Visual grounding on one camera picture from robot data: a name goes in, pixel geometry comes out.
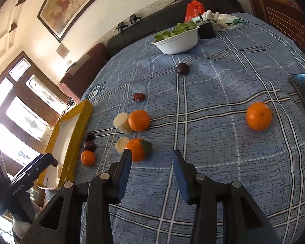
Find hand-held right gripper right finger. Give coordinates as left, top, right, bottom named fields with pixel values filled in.
left=172, top=149, right=283, bottom=244

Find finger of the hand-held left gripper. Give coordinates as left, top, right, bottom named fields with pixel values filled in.
left=10, top=153, right=55, bottom=183

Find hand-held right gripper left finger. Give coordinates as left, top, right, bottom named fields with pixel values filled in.
left=20, top=149, right=133, bottom=244

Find half green orange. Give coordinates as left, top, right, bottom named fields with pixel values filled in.
left=126, top=138, right=152, bottom=162

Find yellow rimmed white tray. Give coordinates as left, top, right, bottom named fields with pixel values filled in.
left=37, top=99, right=94, bottom=190

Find small orange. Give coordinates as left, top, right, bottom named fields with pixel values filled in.
left=81, top=150, right=96, bottom=166

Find blue plaid blanket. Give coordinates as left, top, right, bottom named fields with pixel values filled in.
left=44, top=12, right=305, bottom=244

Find wooden glass door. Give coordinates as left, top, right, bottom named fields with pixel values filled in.
left=0, top=51, right=68, bottom=169

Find large orange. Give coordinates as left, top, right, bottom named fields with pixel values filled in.
left=246, top=102, right=273, bottom=132

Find brown bolster pillow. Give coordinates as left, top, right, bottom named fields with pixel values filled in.
left=59, top=43, right=107, bottom=103

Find white bowl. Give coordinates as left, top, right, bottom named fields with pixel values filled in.
left=151, top=26, right=200, bottom=55

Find green lettuce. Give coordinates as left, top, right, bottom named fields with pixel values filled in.
left=154, top=22, right=197, bottom=41

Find black cup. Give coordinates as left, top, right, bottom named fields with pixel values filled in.
left=198, top=22, right=216, bottom=39

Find black sofa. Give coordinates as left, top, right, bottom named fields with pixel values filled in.
left=105, top=0, right=244, bottom=61

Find black smartphone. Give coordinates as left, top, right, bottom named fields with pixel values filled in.
left=289, top=73, right=305, bottom=119

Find white gloves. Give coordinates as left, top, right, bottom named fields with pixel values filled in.
left=202, top=10, right=239, bottom=29

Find red plastic bag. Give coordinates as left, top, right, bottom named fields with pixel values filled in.
left=184, top=0, right=205, bottom=23

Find framed painting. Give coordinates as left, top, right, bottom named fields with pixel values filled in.
left=37, top=0, right=122, bottom=43

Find wooden brick cabinet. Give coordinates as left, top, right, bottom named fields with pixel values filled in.
left=240, top=0, right=305, bottom=65

